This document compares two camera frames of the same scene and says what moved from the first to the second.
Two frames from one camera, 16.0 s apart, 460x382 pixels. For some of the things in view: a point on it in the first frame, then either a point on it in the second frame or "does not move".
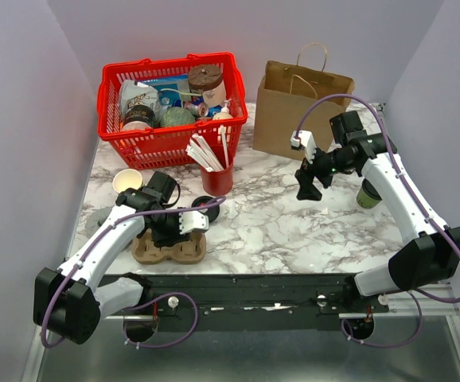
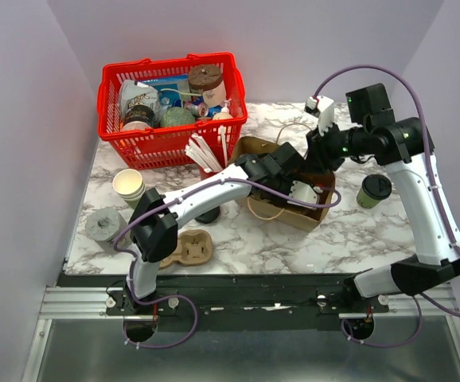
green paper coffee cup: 365,200 does not move
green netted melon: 176,117 does not move
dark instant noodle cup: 138,117 does not move
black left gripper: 166,240 → 281,200
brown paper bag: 285,92 → 276,208
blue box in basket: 173,91 does not move
